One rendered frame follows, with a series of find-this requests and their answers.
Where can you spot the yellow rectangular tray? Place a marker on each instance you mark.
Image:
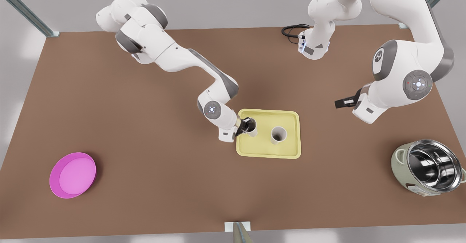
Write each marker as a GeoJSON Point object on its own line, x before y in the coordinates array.
{"type": "Point", "coordinates": [267, 150]}

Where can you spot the pink round bowl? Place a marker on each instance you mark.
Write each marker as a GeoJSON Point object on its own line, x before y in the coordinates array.
{"type": "Point", "coordinates": [72, 175]}

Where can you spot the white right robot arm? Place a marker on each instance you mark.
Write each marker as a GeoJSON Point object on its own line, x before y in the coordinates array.
{"type": "Point", "coordinates": [171, 55]}

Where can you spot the grey-green pot with steel inside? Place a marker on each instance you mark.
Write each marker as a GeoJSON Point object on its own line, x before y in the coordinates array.
{"type": "Point", "coordinates": [429, 166]}

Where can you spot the white IKEA cup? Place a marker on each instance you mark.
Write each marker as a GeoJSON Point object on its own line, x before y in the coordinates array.
{"type": "Point", "coordinates": [278, 135]}
{"type": "Point", "coordinates": [252, 130]}

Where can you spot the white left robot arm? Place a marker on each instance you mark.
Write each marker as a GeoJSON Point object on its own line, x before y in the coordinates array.
{"type": "Point", "coordinates": [404, 64]}

